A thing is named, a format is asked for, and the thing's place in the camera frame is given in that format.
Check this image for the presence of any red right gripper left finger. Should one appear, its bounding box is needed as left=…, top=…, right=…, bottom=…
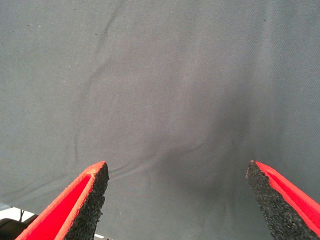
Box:
left=14, top=160, right=110, bottom=240

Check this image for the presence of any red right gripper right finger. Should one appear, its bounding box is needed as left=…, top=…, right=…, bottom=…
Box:
left=245, top=159, right=320, bottom=240

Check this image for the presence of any dark grey table cloth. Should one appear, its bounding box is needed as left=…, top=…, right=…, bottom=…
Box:
left=0, top=0, right=320, bottom=240

